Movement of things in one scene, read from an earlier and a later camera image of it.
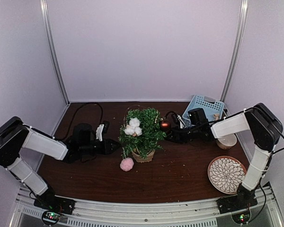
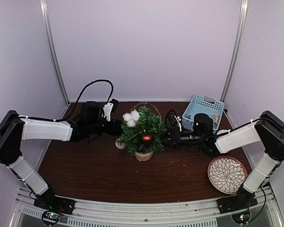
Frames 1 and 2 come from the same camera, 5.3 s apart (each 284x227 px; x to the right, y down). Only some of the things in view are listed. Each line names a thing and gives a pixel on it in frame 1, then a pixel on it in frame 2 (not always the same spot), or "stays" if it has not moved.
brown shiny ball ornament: x=165 y=125 -> x=147 y=138
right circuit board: x=241 y=218 stays
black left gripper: x=107 y=148 -> x=117 y=132
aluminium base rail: x=195 y=213 stays
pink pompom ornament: x=127 y=164 -> x=119 y=147
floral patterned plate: x=225 y=173 stays
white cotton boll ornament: x=133 y=128 -> x=131 y=118
